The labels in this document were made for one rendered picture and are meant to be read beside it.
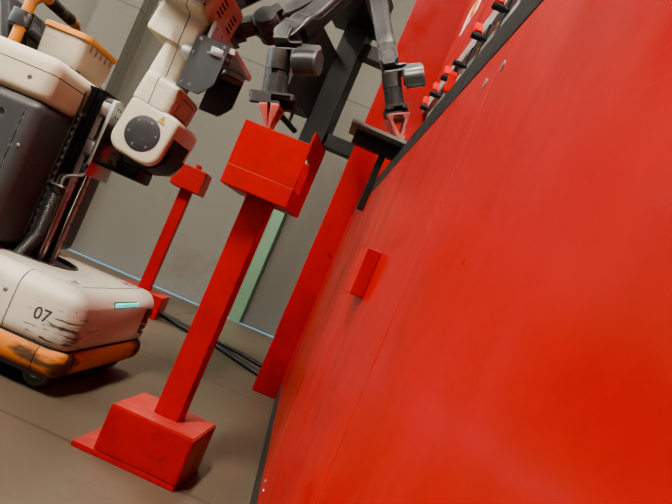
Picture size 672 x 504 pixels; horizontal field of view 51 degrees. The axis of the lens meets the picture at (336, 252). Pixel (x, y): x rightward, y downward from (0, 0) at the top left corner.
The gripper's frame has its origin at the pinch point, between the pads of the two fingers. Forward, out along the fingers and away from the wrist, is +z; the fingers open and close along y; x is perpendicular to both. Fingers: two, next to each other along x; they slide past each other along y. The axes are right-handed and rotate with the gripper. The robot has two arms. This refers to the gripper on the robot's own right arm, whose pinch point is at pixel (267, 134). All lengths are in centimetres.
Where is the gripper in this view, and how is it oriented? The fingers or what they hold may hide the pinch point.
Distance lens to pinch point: 163.3
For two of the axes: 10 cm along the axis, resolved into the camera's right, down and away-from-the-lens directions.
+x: 0.8, 0.8, 9.9
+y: 9.9, 1.4, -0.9
